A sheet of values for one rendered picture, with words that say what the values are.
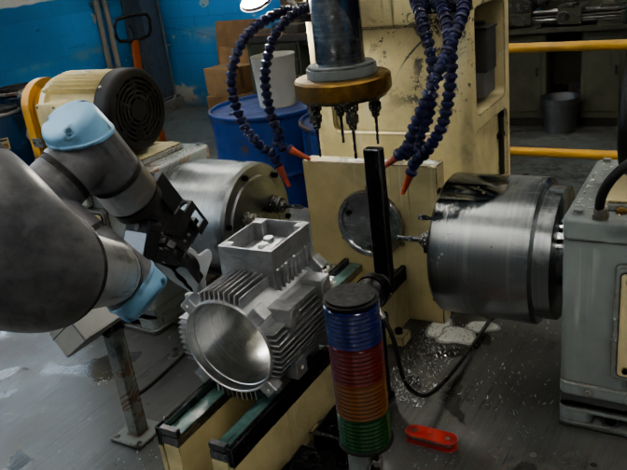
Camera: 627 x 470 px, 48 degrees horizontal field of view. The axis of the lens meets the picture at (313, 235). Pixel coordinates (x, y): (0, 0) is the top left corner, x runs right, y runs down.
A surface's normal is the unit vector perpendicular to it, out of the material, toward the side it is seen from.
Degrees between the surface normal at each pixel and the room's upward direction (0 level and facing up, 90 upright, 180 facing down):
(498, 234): 58
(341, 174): 90
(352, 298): 0
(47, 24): 90
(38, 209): 71
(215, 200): 51
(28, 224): 79
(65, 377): 0
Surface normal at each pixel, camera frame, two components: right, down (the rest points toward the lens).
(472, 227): -0.47, -0.22
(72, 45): 0.85, 0.11
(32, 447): -0.11, -0.92
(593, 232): -0.49, 0.38
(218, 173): -0.29, -0.73
